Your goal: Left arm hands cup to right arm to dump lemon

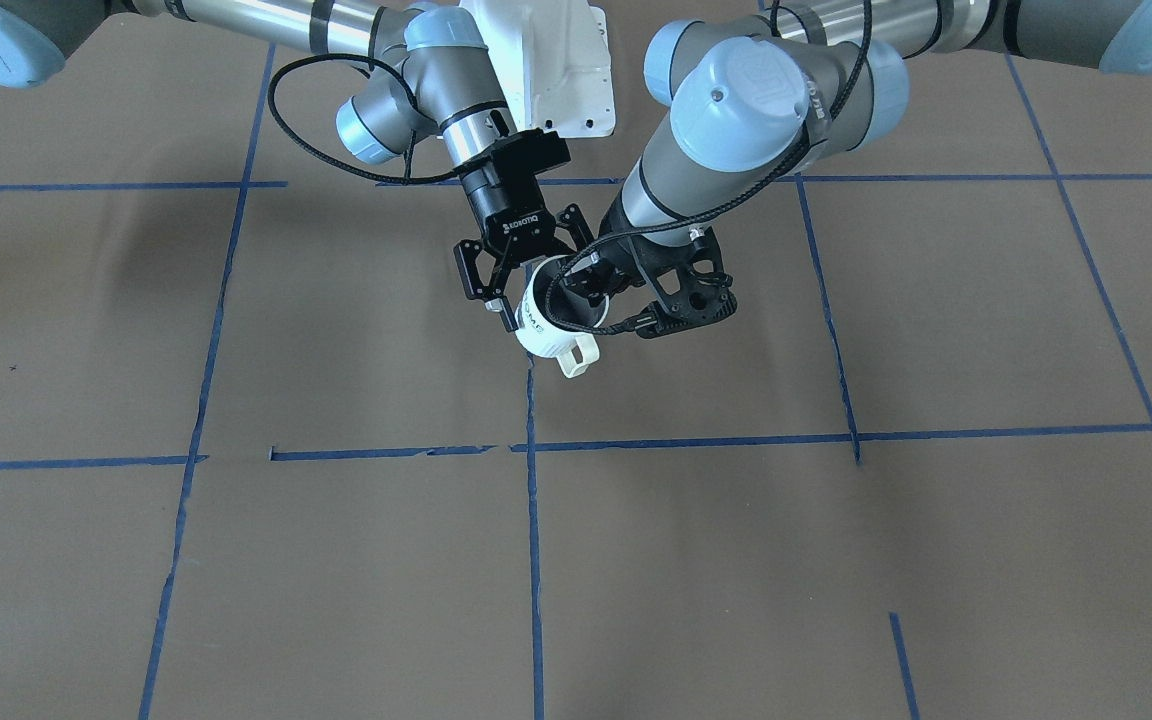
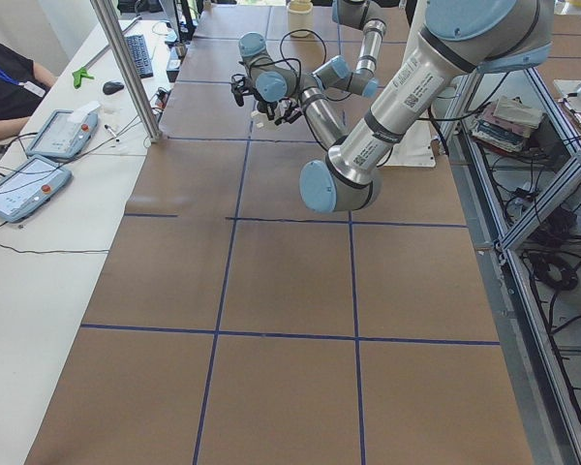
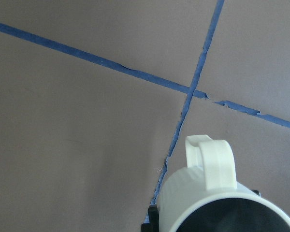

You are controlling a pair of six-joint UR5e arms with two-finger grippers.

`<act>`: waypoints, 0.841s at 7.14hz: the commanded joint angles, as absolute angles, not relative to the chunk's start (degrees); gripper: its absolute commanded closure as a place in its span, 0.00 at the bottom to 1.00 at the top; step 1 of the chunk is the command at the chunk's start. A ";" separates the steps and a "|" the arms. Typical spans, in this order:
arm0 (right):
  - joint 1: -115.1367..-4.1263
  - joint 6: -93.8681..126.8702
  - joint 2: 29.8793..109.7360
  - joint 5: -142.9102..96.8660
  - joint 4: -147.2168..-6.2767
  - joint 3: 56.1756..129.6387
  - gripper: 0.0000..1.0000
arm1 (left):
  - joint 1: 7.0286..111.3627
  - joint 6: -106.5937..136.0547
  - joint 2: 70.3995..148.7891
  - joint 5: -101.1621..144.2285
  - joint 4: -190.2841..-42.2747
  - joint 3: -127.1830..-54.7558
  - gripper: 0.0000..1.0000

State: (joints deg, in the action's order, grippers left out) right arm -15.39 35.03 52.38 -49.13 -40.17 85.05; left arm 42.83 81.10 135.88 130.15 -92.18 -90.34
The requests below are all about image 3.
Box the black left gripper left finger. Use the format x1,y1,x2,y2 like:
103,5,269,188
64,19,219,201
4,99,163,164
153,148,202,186
141,205,159,232

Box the white mug with handle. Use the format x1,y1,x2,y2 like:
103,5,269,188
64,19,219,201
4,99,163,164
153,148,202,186
158,135,290,232

